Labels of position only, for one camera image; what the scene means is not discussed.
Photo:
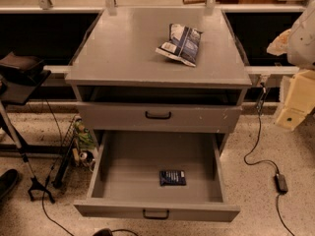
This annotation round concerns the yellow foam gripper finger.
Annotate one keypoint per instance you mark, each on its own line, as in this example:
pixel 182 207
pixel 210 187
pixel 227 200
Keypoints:
pixel 297 97

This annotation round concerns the blue rxbar blueberry bar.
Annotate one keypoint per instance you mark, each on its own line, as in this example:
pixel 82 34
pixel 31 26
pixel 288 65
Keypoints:
pixel 172 178

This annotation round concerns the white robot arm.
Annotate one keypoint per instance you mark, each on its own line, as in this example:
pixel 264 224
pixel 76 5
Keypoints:
pixel 298 44

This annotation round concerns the grey drawer cabinet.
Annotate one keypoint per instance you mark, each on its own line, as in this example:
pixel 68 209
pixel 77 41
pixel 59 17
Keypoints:
pixel 119 63

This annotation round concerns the open grey middle drawer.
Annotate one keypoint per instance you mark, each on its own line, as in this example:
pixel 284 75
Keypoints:
pixel 125 181

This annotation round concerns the closed grey upper drawer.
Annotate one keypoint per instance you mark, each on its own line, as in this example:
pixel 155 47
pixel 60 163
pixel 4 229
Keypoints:
pixel 159 118

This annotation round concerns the blue white chip bag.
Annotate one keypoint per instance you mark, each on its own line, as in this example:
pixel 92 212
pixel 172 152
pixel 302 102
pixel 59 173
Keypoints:
pixel 183 44

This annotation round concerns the black object bottom edge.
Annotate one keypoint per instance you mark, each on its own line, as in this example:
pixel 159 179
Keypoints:
pixel 108 232

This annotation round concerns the black tripod stand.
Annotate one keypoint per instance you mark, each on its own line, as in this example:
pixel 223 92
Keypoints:
pixel 35 185

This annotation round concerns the black tray on stand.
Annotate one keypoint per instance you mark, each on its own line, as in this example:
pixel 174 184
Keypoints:
pixel 20 77

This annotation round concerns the black shoe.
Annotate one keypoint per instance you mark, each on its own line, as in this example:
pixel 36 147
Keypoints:
pixel 8 180

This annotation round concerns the black power adapter with cable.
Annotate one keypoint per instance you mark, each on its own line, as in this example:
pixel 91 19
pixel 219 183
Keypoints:
pixel 280 181

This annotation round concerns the wire basket with items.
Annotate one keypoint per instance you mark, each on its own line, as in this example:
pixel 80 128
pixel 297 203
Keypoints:
pixel 78 147

